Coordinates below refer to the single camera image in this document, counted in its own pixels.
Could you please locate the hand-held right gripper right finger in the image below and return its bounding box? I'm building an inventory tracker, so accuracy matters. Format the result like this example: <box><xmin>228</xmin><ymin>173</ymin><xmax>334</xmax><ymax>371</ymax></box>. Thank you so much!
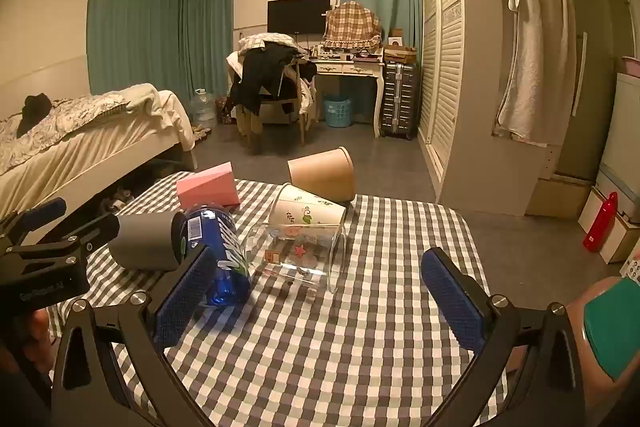
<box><xmin>421</xmin><ymin>247</ymin><xmax>589</xmax><ymax>427</ymax></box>

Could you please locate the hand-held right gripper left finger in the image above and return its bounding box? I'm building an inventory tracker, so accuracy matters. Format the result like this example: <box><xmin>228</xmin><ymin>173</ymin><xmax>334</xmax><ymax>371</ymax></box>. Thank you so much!
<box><xmin>50</xmin><ymin>246</ymin><xmax>218</xmax><ymax>427</ymax></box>

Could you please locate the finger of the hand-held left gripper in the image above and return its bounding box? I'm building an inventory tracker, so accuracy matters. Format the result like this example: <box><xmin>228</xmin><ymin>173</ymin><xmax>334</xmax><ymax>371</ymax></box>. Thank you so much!
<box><xmin>59</xmin><ymin>213</ymin><xmax>122</xmax><ymax>255</ymax></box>
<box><xmin>0</xmin><ymin>197</ymin><xmax>68</xmax><ymax>253</ymax></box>

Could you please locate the grey cup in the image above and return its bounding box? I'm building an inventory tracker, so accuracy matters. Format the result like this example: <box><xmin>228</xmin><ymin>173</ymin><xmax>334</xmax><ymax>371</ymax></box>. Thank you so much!
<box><xmin>108</xmin><ymin>209</ymin><xmax>188</xmax><ymax>271</ymax></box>

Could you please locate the clear glass cup with stickers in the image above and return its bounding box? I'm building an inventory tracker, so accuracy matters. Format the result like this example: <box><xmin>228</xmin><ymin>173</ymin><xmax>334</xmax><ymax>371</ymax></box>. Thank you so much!
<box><xmin>244</xmin><ymin>221</ymin><xmax>348</xmax><ymax>295</ymax></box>

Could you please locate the white floral paper cup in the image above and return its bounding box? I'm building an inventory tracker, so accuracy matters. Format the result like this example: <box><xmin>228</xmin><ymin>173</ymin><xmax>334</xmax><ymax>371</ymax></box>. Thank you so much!
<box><xmin>268</xmin><ymin>182</ymin><xmax>348</xmax><ymax>228</ymax></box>

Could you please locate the brown paper cup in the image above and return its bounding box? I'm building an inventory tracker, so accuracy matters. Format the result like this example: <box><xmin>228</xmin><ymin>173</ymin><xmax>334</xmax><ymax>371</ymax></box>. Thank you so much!
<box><xmin>287</xmin><ymin>146</ymin><xmax>357</xmax><ymax>202</ymax></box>

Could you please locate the person's left hand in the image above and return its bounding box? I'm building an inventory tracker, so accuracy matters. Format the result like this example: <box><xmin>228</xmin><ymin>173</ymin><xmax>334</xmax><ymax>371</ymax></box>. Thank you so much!
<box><xmin>26</xmin><ymin>308</ymin><xmax>56</xmax><ymax>377</ymax></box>

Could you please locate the blue plastic bottle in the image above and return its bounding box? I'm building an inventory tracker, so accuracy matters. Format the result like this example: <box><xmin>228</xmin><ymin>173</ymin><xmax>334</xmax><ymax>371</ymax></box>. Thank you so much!
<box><xmin>181</xmin><ymin>203</ymin><xmax>252</xmax><ymax>308</ymax></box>

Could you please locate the bed with patterned bedding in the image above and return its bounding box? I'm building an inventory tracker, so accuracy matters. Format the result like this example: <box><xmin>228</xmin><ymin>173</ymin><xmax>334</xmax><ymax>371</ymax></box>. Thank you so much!
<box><xmin>0</xmin><ymin>83</ymin><xmax>198</xmax><ymax>220</ymax></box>

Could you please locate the black cloth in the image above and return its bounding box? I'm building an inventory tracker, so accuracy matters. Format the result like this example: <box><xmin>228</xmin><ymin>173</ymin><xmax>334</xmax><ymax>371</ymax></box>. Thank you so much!
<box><xmin>16</xmin><ymin>93</ymin><xmax>54</xmax><ymax>139</ymax></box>

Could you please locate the pink box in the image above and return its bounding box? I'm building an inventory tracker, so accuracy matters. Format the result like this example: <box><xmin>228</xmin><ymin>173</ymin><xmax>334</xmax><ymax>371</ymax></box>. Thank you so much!
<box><xmin>176</xmin><ymin>161</ymin><xmax>241</xmax><ymax>210</ymax></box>

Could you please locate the checkered tablecloth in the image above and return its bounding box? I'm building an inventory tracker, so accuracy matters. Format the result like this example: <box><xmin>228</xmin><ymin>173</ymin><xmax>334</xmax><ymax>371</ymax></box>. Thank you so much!
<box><xmin>46</xmin><ymin>172</ymin><xmax>512</xmax><ymax>427</ymax></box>

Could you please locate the pink stool with teal seat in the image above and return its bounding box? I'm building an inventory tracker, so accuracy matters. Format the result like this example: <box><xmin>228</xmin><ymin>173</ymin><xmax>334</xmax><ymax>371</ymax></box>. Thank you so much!
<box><xmin>564</xmin><ymin>276</ymin><xmax>640</xmax><ymax>418</ymax></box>

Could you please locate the clear water jug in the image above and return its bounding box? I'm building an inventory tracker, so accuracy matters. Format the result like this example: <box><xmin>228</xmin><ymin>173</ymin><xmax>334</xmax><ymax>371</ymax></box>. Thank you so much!
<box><xmin>190</xmin><ymin>88</ymin><xmax>217</xmax><ymax>126</ymax></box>

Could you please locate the red bottle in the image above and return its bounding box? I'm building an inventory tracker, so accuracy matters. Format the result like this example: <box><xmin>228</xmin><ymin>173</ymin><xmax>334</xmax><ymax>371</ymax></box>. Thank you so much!
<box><xmin>582</xmin><ymin>192</ymin><xmax>619</xmax><ymax>253</ymax></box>

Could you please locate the white storage box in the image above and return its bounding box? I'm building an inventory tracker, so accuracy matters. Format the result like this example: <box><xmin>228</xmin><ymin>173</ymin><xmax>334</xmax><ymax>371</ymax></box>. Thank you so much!
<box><xmin>577</xmin><ymin>187</ymin><xmax>640</xmax><ymax>265</ymax></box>

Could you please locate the dark suitcase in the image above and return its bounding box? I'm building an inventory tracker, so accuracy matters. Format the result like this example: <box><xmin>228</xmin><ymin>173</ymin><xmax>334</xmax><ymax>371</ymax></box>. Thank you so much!
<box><xmin>378</xmin><ymin>61</ymin><xmax>420</xmax><ymax>141</ymax></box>

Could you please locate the blue plastic basket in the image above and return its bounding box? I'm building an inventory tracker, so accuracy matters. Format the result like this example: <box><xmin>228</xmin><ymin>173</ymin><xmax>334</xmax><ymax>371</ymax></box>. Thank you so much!
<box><xmin>323</xmin><ymin>94</ymin><xmax>354</xmax><ymax>128</ymax></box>

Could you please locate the chair piled with clothes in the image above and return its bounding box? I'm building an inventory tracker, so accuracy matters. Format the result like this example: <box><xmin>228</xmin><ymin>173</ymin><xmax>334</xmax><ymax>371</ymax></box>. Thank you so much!
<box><xmin>226</xmin><ymin>33</ymin><xmax>319</xmax><ymax>154</ymax></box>

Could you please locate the white louvered wardrobe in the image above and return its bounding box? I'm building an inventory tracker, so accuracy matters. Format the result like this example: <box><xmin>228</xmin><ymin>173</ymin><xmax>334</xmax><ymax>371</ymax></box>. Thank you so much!
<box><xmin>416</xmin><ymin>0</ymin><xmax>556</xmax><ymax>218</ymax></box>

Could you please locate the white desk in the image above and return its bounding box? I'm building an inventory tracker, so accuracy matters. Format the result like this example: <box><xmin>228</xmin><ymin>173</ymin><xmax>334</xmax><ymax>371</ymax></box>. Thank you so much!
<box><xmin>309</xmin><ymin>55</ymin><xmax>386</xmax><ymax>138</ymax></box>

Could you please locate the cardboard box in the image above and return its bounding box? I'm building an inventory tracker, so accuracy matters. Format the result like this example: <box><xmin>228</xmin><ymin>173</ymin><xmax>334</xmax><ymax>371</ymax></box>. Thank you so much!
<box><xmin>383</xmin><ymin>45</ymin><xmax>418</xmax><ymax>64</ymax></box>

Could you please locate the white hanging towel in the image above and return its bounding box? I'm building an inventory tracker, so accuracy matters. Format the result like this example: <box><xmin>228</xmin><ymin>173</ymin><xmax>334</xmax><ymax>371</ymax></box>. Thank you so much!
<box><xmin>492</xmin><ymin>0</ymin><xmax>578</xmax><ymax>145</ymax></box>

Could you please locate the grey door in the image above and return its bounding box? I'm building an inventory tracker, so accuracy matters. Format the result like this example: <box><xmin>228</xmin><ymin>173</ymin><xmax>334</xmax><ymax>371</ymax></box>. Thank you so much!
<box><xmin>547</xmin><ymin>0</ymin><xmax>631</xmax><ymax>182</ymax></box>

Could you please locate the black monitor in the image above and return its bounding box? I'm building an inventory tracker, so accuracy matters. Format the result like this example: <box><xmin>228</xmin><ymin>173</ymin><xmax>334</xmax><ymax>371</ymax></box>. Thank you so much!
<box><xmin>267</xmin><ymin>0</ymin><xmax>332</xmax><ymax>36</ymax></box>

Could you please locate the plaid cloth cover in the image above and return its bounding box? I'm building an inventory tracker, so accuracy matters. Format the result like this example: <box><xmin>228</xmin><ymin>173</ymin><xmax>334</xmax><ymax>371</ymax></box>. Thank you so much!
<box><xmin>322</xmin><ymin>0</ymin><xmax>384</xmax><ymax>54</ymax></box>

